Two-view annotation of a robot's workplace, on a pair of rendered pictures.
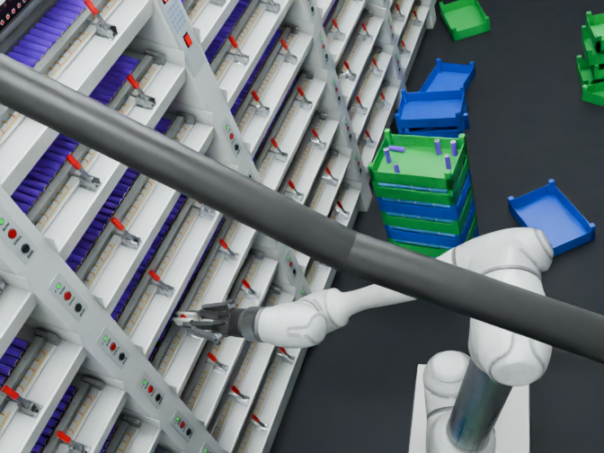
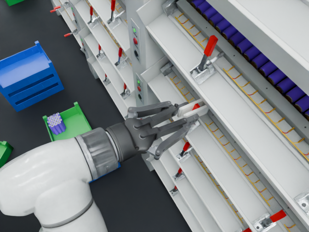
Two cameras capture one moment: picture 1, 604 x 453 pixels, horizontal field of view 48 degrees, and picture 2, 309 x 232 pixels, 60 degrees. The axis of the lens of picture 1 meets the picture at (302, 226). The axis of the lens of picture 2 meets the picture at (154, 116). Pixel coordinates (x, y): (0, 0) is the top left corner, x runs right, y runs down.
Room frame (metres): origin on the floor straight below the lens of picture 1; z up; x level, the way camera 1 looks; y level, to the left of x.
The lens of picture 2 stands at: (1.27, 0.05, 1.33)
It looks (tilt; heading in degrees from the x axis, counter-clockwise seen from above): 59 degrees down; 114
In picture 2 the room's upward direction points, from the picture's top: straight up
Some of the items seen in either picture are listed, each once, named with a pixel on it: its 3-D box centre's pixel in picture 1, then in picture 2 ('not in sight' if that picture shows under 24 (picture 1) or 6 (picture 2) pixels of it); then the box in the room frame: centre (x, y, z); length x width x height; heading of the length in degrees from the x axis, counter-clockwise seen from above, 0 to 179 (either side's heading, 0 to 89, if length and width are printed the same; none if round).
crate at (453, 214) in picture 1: (423, 189); not in sight; (1.76, -0.48, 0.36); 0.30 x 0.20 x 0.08; 50
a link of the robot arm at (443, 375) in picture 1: (453, 386); not in sight; (0.92, -0.22, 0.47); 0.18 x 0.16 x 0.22; 158
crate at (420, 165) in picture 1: (417, 157); not in sight; (1.76, -0.48, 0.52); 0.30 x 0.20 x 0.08; 50
